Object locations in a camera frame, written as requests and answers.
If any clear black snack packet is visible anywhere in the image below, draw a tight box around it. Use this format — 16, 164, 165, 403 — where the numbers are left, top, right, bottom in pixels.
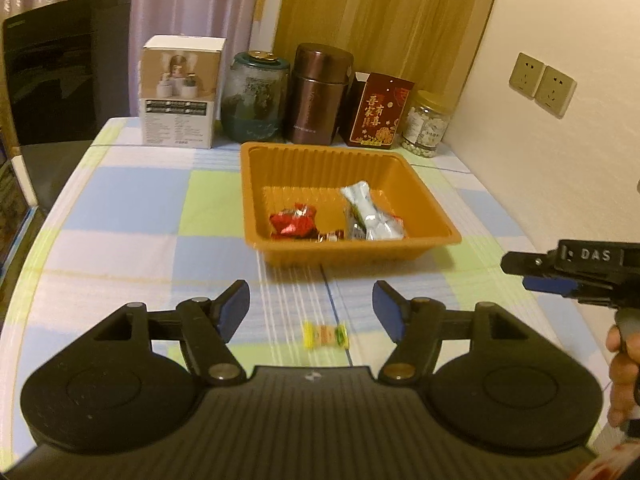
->
345, 206, 367, 240

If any red round-wrapped pastry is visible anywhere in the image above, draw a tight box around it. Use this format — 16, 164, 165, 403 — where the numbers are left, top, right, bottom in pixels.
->
269, 203, 319, 240

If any green glass tea jar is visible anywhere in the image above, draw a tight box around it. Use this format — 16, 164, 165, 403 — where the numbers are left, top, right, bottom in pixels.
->
220, 51, 290, 143

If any black chair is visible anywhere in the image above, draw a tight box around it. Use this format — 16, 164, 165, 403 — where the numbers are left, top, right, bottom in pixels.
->
2, 0, 131, 210

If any blue milk carton box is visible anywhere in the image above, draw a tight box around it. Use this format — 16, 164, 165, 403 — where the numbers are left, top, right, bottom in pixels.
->
1, 150, 40, 283

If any brown metal canister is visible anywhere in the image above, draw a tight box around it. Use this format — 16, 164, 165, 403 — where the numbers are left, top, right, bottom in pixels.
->
284, 42, 354, 145

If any yellow small candy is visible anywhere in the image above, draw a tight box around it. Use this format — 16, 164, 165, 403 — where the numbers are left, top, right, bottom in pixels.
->
303, 321, 349, 350

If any white humidifier box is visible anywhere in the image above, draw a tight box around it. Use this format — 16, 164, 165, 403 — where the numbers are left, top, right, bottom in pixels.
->
139, 35, 226, 148

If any orange plastic tray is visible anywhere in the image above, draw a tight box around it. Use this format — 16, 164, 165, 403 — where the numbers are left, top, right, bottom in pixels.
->
240, 142, 461, 266

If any clear jar of nuts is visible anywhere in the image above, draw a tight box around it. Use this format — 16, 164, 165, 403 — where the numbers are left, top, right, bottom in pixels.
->
400, 90, 454, 158

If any wall socket pair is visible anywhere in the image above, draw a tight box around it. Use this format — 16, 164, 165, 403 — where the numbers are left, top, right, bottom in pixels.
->
509, 52, 577, 118

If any dark red patterned candy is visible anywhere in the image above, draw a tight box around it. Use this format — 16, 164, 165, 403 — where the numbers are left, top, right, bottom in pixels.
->
318, 230, 345, 242

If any person's right hand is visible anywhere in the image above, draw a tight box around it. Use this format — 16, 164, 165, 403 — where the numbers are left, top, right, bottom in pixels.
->
605, 325, 640, 427

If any silver green snack wrapper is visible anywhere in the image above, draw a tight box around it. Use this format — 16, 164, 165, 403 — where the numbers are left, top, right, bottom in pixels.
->
341, 181, 406, 242

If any red gift box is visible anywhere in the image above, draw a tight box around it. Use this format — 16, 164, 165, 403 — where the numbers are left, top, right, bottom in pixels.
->
338, 72, 414, 150

